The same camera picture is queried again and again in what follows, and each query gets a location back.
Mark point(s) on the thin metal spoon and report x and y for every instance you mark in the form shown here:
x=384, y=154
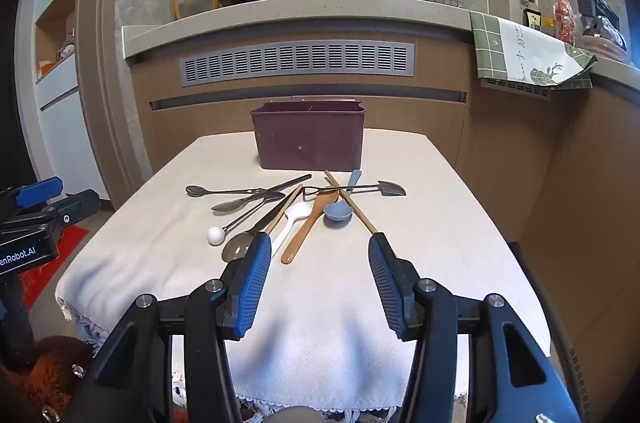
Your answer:
x=195, y=191

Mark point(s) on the maroon plastic utensil holder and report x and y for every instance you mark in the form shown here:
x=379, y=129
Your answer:
x=307, y=135

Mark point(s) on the red floor mat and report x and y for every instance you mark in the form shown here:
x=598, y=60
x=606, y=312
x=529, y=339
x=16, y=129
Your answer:
x=65, y=243

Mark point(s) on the blue ceramic spoon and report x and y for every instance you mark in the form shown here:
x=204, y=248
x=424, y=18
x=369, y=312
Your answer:
x=337, y=213

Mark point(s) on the wooden spoon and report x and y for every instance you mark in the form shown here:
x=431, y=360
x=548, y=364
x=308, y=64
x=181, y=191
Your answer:
x=315, y=210

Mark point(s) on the pink basket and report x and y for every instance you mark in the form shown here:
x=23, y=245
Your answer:
x=607, y=50

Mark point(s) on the small dark box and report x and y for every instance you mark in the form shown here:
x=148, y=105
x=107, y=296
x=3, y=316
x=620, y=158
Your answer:
x=532, y=19

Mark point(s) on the long grey vent grille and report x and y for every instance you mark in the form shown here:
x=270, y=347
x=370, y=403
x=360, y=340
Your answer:
x=300, y=63

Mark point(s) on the black kitchen rack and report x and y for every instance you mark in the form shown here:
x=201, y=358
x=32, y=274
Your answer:
x=597, y=10

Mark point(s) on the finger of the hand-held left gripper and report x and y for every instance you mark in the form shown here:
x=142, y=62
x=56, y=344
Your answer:
x=75, y=205
x=42, y=191

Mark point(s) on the short grey vent grille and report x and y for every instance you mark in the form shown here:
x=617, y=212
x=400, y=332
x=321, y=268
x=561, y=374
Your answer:
x=515, y=87

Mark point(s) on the white wall shelf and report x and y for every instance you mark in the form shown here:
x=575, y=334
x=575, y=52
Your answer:
x=57, y=53

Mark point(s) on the wooden chopstick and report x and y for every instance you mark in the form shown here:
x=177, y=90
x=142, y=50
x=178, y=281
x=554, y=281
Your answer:
x=288, y=204
x=361, y=214

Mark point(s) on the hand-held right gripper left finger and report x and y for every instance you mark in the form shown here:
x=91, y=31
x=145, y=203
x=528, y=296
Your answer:
x=250, y=288

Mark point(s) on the green checked towel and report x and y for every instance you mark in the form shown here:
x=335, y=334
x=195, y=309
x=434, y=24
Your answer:
x=525, y=53

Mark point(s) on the white ball-ended stirring spoon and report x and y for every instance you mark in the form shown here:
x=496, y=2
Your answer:
x=216, y=236

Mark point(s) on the orange snack packet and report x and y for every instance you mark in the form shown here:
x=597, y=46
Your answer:
x=562, y=18

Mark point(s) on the white plastic spoon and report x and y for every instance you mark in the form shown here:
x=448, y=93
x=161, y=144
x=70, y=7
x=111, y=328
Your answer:
x=300, y=211

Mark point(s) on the brown plush toy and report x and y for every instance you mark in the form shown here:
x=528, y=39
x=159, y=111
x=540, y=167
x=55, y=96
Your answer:
x=45, y=368

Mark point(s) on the shovel-shaped metal spoon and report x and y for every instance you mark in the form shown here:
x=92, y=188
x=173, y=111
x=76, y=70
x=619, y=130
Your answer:
x=392, y=189

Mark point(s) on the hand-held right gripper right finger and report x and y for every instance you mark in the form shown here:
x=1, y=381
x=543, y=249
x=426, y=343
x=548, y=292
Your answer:
x=387, y=288

